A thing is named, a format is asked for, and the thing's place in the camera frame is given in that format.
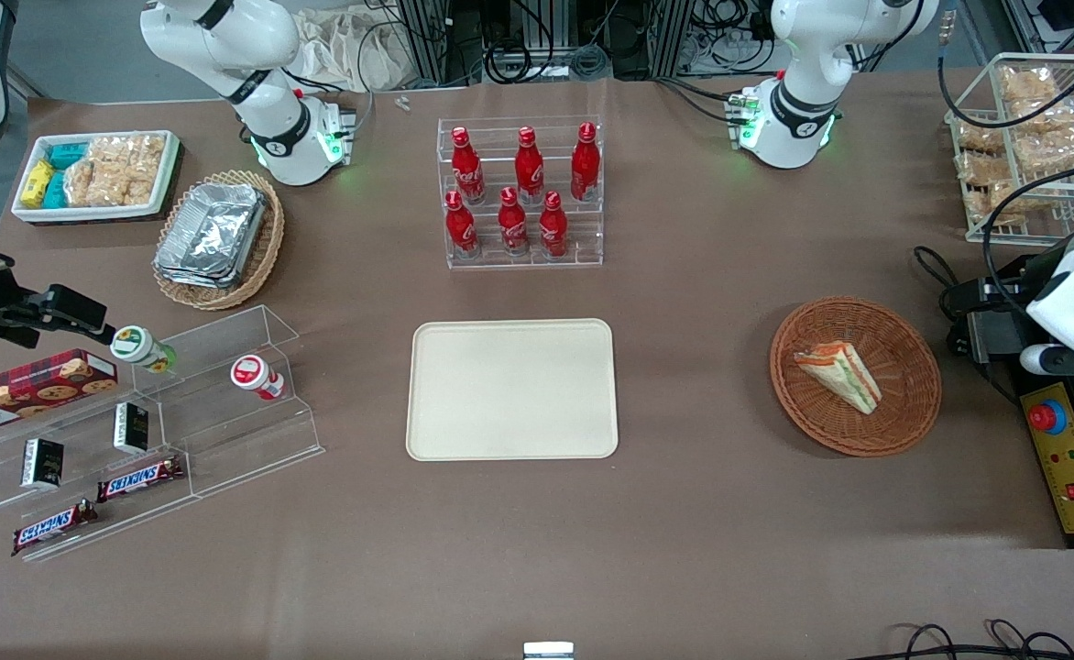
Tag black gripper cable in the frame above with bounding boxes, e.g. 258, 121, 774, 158
913, 165, 1074, 308

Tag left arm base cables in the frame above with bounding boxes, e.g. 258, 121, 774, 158
654, 73, 751, 127

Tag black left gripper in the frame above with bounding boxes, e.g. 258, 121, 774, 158
940, 280, 1035, 391

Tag green lid yogurt bottle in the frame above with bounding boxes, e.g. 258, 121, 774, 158
111, 325, 178, 374

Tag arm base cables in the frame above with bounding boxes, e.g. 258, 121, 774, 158
654, 73, 751, 127
282, 66, 375, 140

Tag white wire basket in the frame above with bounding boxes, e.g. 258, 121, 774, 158
945, 52, 1074, 245

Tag black floor cables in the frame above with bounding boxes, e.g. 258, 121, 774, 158
876, 620, 1074, 660

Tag red lid yogurt bottle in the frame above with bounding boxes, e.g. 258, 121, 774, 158
230, 355, 287, 402

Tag triangular sandwich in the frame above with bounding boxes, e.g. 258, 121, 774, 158
794, 341, 882, 415

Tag white rectangular snack bin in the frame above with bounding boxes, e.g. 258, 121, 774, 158
11, 130, 183, 226

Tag clear acrylic bottle rack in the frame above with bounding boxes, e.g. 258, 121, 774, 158
436, 116, 605, 270

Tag aluminium foil tray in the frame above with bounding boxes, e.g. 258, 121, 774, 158
157, 181, 269, 278
154, 257, 245, 291

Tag yellow snack pack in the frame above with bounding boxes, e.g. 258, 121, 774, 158
21, 160, 56, 208

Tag beige plastic tray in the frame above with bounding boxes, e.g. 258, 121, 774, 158
406, 318, 619, 461

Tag yellow emergency stop control box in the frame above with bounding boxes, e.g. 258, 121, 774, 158
1014, 367, 1074, 551

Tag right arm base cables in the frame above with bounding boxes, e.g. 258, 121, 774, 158
282, 66, 375, 140

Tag light oval wicker basket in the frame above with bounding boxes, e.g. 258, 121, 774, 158
152, 170, 286, 311

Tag Snickers chocolate bar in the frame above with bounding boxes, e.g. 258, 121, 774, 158
12, 500, 98, 557
97, 456, 185, 503

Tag beige cloth bag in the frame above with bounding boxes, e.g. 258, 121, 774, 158
294, 7, 410, 93

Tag brown round wicker basket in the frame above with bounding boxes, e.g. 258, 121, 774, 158
769, 295, 943, 457

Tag clear rice cracker bag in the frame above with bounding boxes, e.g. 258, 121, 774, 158
954, 124, 1007, 157
64, 160, 157, 208
1000, 66, 1060, 104
959, 151, 1014, 190
968, 183, 1025, 226
1018, 96, 1074, 135
1014, 128, 1074, 177
88, 135, 168, 177

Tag red tartan cookie box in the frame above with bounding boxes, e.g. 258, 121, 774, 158
0, 349, 120, 437

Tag background cable bundle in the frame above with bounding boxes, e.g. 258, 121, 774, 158
487, 32, 613, 85

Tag clear acrylic stepped shelf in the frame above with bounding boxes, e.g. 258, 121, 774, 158
0, 367, 199, 562
129, 304, 325, 501

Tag red cola bottle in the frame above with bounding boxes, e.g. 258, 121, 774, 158
539, 191, 570, 260
451, 126, 487, 204
499, 187, 531, 257
445, 190, 480, 259
514, 126, 545, 204
571, 122, 601, 203

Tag small black box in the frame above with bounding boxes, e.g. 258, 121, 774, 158
114, 401, 150, 456
21, 438, 65, 490

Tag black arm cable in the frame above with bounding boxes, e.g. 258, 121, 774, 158
936, 46, 1074, 131

